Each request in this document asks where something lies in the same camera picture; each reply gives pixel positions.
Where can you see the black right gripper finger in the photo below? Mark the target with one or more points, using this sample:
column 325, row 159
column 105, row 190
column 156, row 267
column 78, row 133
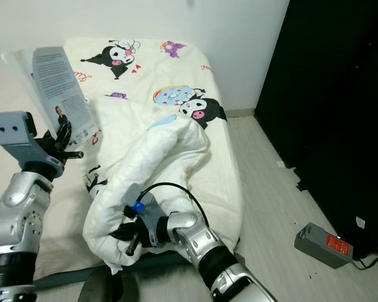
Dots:
column 121, row 232
column 133, row 246

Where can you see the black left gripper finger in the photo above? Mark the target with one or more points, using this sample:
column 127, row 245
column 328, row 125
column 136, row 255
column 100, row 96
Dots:
column 70, row 154

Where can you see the grey paperback book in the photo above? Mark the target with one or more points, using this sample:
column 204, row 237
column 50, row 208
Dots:
column 60, row 82

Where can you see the cream cartoon print comforter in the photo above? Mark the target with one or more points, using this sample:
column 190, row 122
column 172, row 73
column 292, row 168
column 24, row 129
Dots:
column 170, row 69

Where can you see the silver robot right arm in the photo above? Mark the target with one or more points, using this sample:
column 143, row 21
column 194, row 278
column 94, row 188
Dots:
column 214, row 251

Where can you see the small white paper scrap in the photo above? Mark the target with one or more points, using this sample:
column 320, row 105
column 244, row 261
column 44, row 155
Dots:
column 280, row 164

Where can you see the grey box with red label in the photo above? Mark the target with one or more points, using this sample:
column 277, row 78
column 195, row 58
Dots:
column 318, row 242

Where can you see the small white sticker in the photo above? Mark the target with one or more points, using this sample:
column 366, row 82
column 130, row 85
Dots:
column 360, row 223

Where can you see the black wardrobe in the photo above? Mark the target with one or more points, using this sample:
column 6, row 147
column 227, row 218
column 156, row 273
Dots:
column 327, row 107

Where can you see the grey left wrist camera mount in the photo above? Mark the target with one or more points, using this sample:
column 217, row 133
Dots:
column 16, row 132

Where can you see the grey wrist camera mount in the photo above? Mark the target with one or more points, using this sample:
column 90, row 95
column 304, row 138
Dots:
column 16, row 132
column 133, row 192

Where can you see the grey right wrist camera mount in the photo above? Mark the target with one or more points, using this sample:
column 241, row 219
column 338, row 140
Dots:
column 133, row 192

